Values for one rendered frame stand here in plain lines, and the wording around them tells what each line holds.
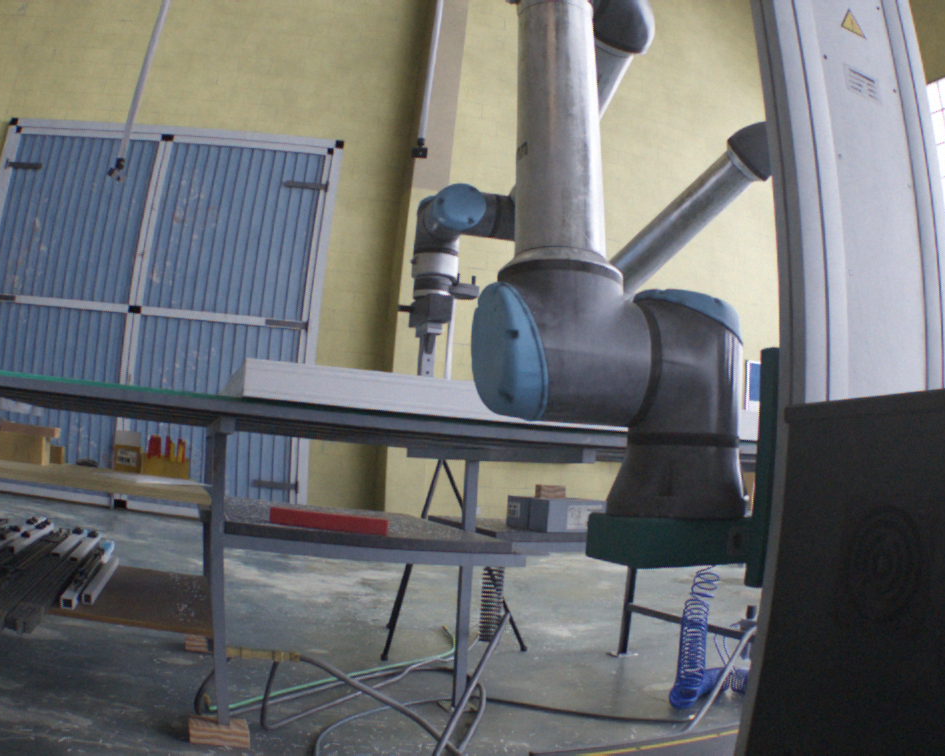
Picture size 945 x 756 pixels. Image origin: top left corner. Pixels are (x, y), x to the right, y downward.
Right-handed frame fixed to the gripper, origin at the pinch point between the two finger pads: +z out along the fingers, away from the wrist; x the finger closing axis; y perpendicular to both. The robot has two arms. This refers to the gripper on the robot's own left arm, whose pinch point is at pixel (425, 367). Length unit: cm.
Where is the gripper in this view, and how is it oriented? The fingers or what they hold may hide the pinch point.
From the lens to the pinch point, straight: 165.5
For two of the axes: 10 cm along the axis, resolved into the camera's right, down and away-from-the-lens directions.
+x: 3.7, -0.7, -9.3
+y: -9.3, -1.0, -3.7
